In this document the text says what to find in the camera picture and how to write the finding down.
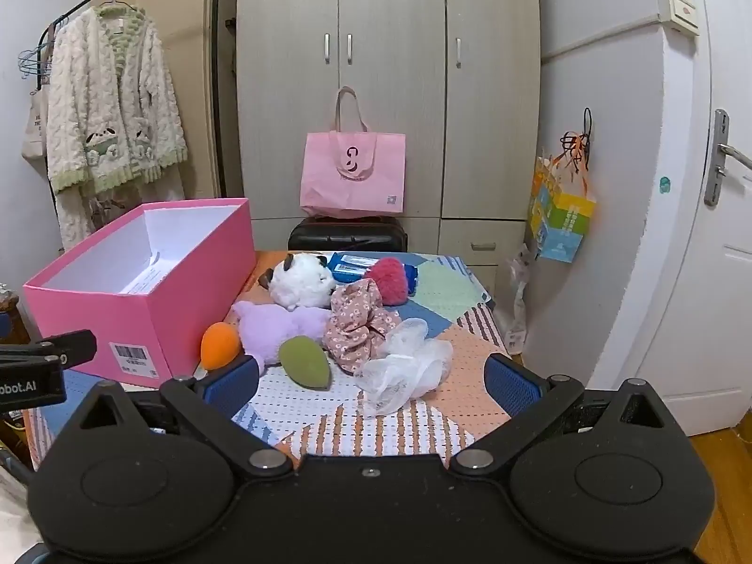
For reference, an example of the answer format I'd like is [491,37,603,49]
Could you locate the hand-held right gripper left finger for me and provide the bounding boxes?
[78,355,295,478]

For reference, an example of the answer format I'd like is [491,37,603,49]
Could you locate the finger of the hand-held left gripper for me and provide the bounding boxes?
[0,330,98,368]

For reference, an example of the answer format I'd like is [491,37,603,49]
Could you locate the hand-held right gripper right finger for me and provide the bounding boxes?
[449,353,674,478]

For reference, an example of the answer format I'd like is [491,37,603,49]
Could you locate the orange makeup sponge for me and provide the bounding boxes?
[200,322,242,371]

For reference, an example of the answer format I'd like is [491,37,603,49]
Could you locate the purple plush toy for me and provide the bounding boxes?
[232,301,333,376]

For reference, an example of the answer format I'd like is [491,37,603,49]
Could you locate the green makeup sponge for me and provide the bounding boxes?
[278,335,333,392]

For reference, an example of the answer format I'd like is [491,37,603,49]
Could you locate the pink cardboard box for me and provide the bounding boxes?
[22,198,258,389]

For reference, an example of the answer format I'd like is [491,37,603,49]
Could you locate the white mesh bath puff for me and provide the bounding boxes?
[354,318,454,415]

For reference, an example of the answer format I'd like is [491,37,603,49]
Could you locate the white round plush toy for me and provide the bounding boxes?
[258,252,337,310]

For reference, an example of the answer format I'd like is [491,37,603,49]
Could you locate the pink floral fabric scrunchie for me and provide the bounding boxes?
[323,278,401,374]

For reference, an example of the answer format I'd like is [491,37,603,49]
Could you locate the white plastic bag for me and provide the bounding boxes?
[506,243,535,356]

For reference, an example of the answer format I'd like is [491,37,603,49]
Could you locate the white printed leaflet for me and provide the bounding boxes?
[117,250,162,295]

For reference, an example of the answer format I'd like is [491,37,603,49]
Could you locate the red fuzzy pouch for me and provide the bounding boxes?
[363,257,410,307]

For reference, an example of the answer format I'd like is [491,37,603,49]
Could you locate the blue wet wipes pack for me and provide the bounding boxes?
[326,251,419,295]

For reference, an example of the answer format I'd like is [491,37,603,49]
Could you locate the colourful paper gift bag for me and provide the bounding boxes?
[525,156,597,263]

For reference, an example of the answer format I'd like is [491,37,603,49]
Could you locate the black suitcase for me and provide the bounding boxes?
[287,215,408,252]

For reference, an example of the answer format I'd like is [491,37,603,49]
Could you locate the white door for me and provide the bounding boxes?
[587,0,752,441]

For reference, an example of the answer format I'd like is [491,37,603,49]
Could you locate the beige canvas tote bag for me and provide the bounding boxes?
[22,88,51,174]

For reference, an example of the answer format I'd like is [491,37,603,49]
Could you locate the pink tote bag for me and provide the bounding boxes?
[299,87,406,217]

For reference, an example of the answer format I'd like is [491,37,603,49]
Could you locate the white green fleece robe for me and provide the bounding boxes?
[46,5,189,251]

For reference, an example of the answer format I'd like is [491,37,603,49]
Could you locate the beige wooden cabinet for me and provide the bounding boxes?
[91,0,236,201]

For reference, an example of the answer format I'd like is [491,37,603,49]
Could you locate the grey wooden wardrobe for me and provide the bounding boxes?
[235,0,541,283]

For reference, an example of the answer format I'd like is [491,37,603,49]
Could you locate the black and orange cords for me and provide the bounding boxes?
[559,107,594,166]

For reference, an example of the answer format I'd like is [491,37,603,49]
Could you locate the blue wire hanger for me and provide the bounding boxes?
[16,23,55,80]

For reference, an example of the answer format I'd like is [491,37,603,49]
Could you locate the silver door handle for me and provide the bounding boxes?
[704,109,752,208]

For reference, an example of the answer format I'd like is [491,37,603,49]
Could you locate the white wall switch box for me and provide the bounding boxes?
[657,0,700,36]

